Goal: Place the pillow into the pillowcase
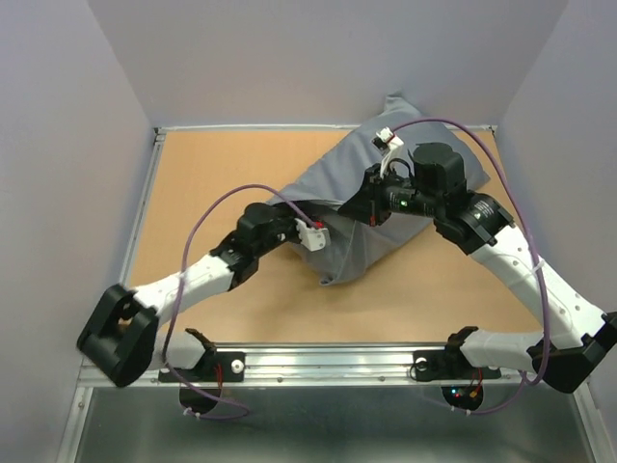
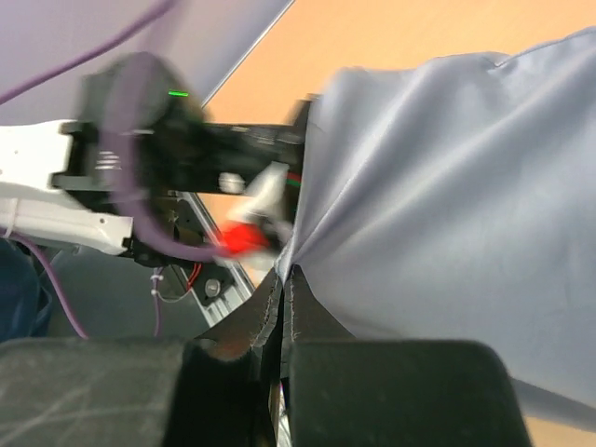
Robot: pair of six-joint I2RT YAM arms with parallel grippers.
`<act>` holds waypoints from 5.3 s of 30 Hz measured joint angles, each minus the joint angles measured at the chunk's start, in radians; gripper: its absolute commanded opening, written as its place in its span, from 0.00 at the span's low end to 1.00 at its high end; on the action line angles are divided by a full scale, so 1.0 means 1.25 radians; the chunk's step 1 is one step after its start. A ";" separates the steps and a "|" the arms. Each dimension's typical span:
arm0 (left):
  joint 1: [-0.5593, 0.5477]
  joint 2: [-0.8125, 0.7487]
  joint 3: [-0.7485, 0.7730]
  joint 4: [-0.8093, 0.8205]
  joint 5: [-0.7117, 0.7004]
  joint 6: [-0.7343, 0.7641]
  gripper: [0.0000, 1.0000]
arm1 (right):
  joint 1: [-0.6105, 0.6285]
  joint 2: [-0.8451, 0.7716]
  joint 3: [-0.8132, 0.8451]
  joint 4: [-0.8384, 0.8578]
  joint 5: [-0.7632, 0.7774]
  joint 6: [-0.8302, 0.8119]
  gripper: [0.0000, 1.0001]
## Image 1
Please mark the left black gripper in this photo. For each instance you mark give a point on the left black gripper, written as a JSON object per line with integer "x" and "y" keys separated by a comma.
{"x": 295, "y": 238}

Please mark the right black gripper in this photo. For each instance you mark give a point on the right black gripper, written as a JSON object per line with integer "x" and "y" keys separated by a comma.
{"x": 362, "y": 205}

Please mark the grey pillowcase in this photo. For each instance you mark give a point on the grey pillowcase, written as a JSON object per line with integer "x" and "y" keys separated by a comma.
{"x": 346, "y": 191}

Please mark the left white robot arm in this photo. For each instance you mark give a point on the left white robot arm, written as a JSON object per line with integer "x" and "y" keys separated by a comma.
{"x": 122, "y": 337}

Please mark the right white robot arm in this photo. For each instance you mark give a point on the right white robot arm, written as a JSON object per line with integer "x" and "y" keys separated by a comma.
{"x": 581, "y": 334}

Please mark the metal front panel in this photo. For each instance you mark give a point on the metal front panel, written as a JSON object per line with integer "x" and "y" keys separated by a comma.
{"x": 353, "y": 424}

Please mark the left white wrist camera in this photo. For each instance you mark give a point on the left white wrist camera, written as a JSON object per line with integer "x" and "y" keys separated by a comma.
{"x": 312, "y": 238}

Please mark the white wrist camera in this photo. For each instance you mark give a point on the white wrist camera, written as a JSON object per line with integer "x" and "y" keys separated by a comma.
{"x": 312, "y": 238}
{"x": 389, "y": 145}

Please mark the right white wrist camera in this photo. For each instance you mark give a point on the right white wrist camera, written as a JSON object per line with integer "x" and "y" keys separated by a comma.
{"x": 389, "y": 145}

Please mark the aluminium frame rail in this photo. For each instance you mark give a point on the aluminium frame rail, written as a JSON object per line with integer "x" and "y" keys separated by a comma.
{"x": 332, "y": 364}

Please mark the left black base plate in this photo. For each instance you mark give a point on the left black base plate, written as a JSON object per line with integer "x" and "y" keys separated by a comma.
{"x": 227, "y": 366}

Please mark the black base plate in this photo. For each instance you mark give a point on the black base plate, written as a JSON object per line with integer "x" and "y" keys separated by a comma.
{"x": 437, "y": 365}
{"x": 227, "y": 366}

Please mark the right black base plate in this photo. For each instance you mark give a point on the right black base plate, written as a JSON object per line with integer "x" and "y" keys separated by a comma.
{"x": 437, "y": 365}

